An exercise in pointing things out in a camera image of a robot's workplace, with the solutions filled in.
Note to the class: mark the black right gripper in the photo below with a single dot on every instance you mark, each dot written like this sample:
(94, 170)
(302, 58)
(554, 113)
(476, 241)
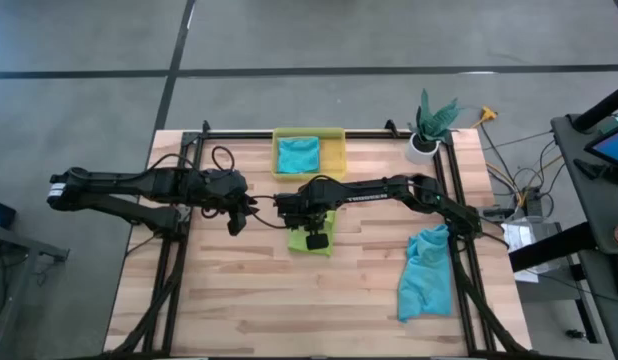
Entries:
(309, 205)

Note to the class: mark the teal microfiber towel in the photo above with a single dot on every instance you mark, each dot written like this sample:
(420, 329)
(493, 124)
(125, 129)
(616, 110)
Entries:
(299, 155)

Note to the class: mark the clear plastic container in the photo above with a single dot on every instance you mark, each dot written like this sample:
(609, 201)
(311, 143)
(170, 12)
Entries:
(531, 235)

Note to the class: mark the tablet with blue screen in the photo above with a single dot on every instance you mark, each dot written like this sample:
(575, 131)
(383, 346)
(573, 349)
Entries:
(614, 147)

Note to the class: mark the black power strip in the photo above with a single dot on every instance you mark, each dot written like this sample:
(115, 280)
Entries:
(536, 202)

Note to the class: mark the yellow plastic bin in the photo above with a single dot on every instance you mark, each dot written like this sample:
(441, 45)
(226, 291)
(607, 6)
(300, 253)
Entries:
(334, 155)

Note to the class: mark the lime green microfiber towel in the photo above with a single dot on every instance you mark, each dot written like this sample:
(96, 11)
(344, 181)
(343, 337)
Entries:
(299, 242)

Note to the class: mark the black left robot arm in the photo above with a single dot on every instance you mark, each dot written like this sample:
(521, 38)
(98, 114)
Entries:
(119, 185)

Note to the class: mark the grey metal stand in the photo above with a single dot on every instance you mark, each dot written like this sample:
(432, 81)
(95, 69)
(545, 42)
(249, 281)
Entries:
(19, 245)

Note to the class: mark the dark grey side desk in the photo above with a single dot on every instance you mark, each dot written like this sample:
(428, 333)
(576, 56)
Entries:
(604, 210)

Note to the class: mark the sky blue microfiber towel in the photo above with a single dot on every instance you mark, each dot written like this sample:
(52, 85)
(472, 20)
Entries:
(426, 280)

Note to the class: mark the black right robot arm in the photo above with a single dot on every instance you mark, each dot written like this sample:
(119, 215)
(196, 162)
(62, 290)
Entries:
(389, 190)

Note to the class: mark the black aluminium table frame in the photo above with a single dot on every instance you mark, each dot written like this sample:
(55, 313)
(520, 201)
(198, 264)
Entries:
(239, 135)

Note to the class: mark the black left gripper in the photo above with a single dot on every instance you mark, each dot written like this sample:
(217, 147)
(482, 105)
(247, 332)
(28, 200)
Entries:
(226, 190)

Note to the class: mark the small black floor item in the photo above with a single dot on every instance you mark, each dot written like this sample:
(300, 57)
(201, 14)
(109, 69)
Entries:
(575, 333)

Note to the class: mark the snake plant in white pot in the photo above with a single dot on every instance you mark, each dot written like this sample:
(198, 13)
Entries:
(429, 127)

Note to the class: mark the black desk gadget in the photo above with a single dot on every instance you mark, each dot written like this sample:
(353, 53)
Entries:
(591, 169)

